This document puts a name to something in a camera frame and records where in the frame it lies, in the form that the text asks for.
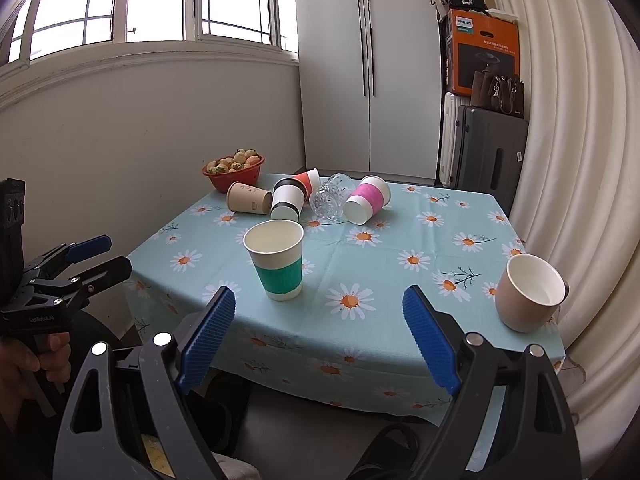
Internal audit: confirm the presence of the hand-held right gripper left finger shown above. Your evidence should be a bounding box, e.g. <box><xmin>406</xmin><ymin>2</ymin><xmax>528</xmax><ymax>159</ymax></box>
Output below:
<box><xmin>52</xmin><ymin>286</ymin><xmax>237</xmax><ymax>480</ymax></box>

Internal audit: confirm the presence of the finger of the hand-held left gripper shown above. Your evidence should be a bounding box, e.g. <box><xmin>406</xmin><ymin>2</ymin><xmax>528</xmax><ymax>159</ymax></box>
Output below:
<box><xmin>30</xmin><ymin>256</ymin><xmax>133</xmax><ymax>307</ymax></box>
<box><xmin>22</xmin><ymin>234</ymin><xmax>113</xmax><ymax>281</ymax></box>

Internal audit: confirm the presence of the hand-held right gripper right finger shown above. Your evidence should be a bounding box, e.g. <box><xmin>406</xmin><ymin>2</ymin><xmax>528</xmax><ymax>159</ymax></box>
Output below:
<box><xmin>402</xmin><ymin>285</ymin><xmax>583</xmax><ymax>480</ymax></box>

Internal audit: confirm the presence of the green sleeve paper cup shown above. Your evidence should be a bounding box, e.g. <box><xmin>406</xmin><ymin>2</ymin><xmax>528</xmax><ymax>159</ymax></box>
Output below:
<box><xmin>243</xmin><ymin>219</ymin><xmax>305</xmax><ymax>302</ymax></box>

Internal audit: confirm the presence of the beige cup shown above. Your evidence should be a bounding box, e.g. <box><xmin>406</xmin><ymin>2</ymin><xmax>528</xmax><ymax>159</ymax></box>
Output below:
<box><xmin>495</xmin><ymin>253</ymin><xmax>570</xmax><ymax>333</ymax></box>

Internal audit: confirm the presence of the brown paper cup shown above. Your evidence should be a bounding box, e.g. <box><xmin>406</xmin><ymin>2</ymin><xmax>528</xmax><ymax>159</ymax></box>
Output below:
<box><xmin>226</xmin><ymin>181</ymin><xmax>274</xmax><ymax>215</ymax></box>

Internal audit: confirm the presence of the pink sleeve paper cup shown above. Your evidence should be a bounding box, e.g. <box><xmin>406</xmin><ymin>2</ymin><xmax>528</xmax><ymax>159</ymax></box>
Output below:
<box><xmin>343</xmin><ymin>175</ymin><xmax>392</xmax><ymax>225</ymax></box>

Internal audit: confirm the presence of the black and white paper cup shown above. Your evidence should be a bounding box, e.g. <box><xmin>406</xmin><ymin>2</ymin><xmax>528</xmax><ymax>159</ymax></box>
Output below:
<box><xmin>270</xmin><ymin>177</ymin><xmax>308</xmax><ymax>222</ymax></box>

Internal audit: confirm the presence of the clear glass cup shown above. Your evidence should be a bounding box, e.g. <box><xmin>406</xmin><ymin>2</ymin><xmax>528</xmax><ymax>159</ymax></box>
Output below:
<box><xmin>309</xmin><ymin>173</ymin><xmax>357</xmax><ymax>223</ymax></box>

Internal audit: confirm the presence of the red paper cup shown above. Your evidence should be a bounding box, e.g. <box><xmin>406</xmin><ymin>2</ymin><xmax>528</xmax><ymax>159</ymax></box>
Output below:
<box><xmin>292</xmin><ymin>168</ymin><xmax>321</xmax><ymax>202</ymax></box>

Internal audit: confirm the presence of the person's left hand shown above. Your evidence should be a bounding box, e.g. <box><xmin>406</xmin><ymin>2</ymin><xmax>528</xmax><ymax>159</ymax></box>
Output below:
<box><xmin>0</xmin><ymin>332</ymin><xmax>72</xmax><ymax>402</ymax></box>

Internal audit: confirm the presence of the daisy print tablecloth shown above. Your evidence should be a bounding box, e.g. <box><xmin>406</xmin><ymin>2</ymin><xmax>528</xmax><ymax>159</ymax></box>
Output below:
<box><xmin>122</xmin><ymin>174</ymin><xmax>568</xmax><ymax>466</ymax></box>

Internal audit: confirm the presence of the black shoe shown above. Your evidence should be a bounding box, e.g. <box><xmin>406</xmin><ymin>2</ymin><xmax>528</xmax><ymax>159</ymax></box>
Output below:
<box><xmin>350</xmin><ymin>422</ymin><xmax>436</xmax><ymax>480</ymax></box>

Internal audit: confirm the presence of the red bowl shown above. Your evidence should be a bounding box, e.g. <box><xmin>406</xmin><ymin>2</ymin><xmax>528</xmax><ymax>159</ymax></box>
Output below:
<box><xmin>202</xmin><ymin>155</ymin><xmax>264</xmax><ymax>194</ymax></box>

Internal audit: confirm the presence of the pile of yellow fruits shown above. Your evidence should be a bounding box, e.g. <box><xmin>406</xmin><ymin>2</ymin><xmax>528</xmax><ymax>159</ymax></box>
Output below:
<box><xmin>206</xmin><ymin>148</ymin><xmax>261</xmax><ymax>175</ymax></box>

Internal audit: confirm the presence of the grey suitcase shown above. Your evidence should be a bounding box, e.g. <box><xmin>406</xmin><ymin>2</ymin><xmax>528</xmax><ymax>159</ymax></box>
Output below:
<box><xmin>450</xmin><ymin>105</ymin><xmax>530</xmax><ymax>206</ymax></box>

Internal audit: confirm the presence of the white suitcase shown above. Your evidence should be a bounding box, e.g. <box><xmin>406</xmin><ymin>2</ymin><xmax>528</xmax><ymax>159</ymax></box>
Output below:
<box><xmin>439</xmin><ymin>91</ymin><xmax>471</xmax><ymax>186</ymax></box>

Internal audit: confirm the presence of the dark brown handbag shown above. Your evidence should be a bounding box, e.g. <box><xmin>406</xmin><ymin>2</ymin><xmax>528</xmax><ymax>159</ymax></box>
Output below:
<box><xmin>490</xmin><ymin>75</ymin><xmax>526</xmax><ymax>117</ymax></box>

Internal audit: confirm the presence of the brown suede bag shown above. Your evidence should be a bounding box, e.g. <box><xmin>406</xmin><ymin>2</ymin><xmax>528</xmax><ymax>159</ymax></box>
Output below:
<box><xmin>472</xmin><ymin>71</ymin><xmax>497</xmax><ymax>109</ymax></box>

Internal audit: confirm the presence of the cream curtain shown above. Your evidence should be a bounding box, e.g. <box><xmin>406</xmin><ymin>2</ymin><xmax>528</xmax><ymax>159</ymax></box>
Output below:
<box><xmin>482</xmin><ymin>0</ymin><xmax>640</xmax><ymax>441</ymax></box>

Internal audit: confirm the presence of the white wardrobe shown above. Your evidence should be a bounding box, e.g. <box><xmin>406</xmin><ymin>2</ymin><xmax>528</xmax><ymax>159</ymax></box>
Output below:
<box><xmin>292</xmin><ymin>0</ymin><xmax>443</xmax><ymax>186</ymax></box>

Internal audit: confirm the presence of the orange cardboard box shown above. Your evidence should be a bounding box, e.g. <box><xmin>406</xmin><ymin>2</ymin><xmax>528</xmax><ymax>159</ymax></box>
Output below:
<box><xmin>440</xmin><ymin>8</ymin><xmax>521</xmax><ymax>98</ymax></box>

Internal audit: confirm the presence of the white frame window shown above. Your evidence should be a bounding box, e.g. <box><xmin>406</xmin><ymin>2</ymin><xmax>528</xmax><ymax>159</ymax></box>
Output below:
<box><xmin>0</xmin><ymin>0</ymin><xmax>301</xmax><ymax>68</ymax></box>

